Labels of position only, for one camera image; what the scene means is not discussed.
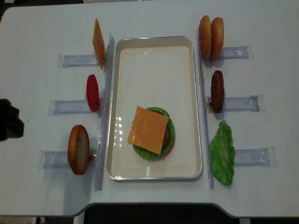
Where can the clear tomato holder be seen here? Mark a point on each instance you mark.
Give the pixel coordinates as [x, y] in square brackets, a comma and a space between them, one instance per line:
[59, 107]

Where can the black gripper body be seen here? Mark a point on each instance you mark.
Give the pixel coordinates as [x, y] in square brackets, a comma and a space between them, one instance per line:
[11, 126]

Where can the near sesame bun top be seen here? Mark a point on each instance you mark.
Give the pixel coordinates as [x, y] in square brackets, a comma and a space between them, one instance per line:
[217, 32]

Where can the meat patty on burger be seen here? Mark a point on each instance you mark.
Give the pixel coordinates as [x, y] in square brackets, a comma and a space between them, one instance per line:
[166, 138]

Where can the white rectangular tray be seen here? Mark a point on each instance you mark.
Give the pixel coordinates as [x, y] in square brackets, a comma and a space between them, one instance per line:
[154, 72]

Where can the standing red tomato slice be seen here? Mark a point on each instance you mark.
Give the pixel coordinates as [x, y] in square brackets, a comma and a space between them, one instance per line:
[92, 93]

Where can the green lettuce in burger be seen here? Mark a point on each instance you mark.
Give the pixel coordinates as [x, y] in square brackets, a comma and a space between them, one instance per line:
[148, 155]

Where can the standing orange cheese slice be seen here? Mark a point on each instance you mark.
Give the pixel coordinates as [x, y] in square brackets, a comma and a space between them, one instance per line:
[98, 43]

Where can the standing bun half left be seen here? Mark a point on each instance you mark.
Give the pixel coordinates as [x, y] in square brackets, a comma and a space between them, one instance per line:
[78, 149]

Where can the orange cheese slice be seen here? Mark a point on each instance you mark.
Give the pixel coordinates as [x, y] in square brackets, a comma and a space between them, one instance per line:
[98, 43]
[148, 129]

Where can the clear bun holder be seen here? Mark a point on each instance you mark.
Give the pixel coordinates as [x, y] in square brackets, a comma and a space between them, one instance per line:
[242, 52]
[53, 159]

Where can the clear bun holder left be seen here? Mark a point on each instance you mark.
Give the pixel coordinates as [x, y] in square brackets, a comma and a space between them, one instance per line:
[53, 159]

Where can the sesame bun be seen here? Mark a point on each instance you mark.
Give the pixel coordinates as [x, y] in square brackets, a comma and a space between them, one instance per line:
[217, 32]
[205, 36]

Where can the standing brown meat patty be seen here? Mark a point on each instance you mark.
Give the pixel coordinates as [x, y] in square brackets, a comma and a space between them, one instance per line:
[217, 91]

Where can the clear patty holder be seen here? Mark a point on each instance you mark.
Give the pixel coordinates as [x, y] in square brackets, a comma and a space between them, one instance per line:
[243, 104]

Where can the clear lettuce holder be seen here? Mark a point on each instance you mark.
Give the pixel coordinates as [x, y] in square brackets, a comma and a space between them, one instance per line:
[263, 157]

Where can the clear cheese holder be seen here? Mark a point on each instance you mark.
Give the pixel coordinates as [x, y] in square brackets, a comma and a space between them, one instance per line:
[65, 61]

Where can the clear bun holder right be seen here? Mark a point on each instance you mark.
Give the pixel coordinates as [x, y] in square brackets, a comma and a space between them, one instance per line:
[242, 52]

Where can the standing green lettuce leaf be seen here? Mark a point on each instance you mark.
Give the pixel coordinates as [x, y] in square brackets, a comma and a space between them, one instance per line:
[222, 153]

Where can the far sesame bun top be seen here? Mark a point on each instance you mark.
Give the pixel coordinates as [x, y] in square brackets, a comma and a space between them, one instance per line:
[205, 36]

